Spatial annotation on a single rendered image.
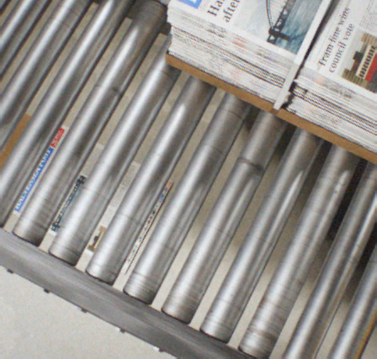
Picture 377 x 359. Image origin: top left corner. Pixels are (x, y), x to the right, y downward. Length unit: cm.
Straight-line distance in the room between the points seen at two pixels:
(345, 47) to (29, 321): 122
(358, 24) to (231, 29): 17
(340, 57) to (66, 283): 51
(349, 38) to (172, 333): 49
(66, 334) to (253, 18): 115
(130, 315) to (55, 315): 83
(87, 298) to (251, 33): 45
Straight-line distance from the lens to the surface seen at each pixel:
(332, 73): 91
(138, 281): 105
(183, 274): 106
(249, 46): 92
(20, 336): 188
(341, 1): 96
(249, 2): 93
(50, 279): 106
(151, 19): 117
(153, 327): 104
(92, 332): 185
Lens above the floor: 184
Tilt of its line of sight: 75 degrees down
